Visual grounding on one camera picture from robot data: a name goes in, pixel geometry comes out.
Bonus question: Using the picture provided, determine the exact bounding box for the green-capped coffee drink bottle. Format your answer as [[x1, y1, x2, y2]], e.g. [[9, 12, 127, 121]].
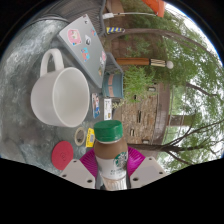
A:
[[93, 119, 130, 191]]

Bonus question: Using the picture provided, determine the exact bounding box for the white sticker sheet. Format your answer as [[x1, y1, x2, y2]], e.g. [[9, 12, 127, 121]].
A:
[[103, 98, 113, 121]]

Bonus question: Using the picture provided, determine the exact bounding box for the blue yellow striped bollard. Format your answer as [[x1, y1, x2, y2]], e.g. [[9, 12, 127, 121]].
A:
[[105, 26, 126, 35]]

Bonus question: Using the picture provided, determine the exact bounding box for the green plant in blue pot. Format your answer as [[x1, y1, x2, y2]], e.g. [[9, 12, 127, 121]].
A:
[[101, 64, 158, 101]]

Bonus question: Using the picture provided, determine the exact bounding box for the orange patio umbrella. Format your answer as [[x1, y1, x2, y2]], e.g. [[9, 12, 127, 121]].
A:
[[141, 0, 166, 18]]

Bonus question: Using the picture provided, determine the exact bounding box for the beige round ring sticker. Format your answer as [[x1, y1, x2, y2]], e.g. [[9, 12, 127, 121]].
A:
[[73, 126, 87, 147]]

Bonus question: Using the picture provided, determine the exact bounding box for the yellow square card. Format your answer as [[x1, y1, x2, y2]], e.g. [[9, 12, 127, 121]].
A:
[[85, 127, 96, 148]]

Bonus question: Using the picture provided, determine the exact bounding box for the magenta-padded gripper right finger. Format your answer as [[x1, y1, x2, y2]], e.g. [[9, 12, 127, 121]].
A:
[[125, 146, 168, 190]]

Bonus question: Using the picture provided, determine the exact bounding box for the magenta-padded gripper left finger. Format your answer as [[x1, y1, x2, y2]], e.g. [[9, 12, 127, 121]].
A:
[[59, 148, 100, 190]]

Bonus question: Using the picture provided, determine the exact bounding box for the flat round red coaster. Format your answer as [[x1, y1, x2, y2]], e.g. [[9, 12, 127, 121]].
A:
[[51, 140, 75, 171]]

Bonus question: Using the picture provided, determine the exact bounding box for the silver laptop with stickers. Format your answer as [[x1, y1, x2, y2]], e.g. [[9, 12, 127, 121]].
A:
[[56, 13, 108, 89]]

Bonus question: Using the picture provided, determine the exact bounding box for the wooden lamp post with globe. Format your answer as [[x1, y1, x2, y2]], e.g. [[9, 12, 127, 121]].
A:
[[115, 57, 175, 70]]

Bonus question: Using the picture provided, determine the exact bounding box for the grey metal mesh chair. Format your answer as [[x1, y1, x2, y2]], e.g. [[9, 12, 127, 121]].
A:
[[105, 52, 125, 75], [43, 0, 105, 25]]

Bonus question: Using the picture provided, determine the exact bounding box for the white ceramic mug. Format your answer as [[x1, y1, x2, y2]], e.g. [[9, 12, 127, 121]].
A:
[[30, 48, 91, 129]]

